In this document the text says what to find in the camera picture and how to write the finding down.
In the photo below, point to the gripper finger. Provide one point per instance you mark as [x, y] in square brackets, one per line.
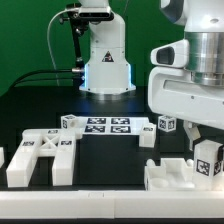
[220, 155]

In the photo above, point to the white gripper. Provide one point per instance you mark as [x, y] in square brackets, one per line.
[171, 92]

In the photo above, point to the white chair seat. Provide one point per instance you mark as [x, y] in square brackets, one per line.
[172, 174]

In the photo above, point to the white chair back frame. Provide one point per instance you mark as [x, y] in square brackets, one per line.
[60, 144]

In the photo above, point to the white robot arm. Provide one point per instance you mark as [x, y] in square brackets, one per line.
[107, 72]

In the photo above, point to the white front fence bar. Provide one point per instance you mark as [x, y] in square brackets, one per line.
[111, 204]

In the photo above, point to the white left fence piece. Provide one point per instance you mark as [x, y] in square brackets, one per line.
[1, 156]

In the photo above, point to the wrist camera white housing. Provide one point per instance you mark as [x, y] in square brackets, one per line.
[174, 55]

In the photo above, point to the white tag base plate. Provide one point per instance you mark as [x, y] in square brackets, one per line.
[111, 125]

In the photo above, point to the black camera stand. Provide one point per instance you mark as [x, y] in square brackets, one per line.
[78, 27]

